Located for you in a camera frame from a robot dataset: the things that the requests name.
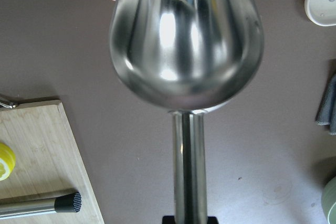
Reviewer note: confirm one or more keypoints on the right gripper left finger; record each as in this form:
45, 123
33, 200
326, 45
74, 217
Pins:
168, 220

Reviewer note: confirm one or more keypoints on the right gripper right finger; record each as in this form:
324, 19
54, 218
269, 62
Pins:
212, 220

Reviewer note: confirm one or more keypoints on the stainless steel ice scoop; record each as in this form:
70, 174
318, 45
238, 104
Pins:
189, 57

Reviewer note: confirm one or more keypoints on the steel muddler black tip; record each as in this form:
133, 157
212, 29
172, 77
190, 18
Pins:
70, 203

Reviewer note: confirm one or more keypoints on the green bowl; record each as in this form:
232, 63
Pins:
328, 201

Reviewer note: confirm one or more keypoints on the bamboo cutting board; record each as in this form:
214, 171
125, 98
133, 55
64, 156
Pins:
48, 162

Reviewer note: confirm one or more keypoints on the grey folded cloth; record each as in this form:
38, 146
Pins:
326, 113

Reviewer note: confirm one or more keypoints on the half lemon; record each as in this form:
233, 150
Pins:
8, 161

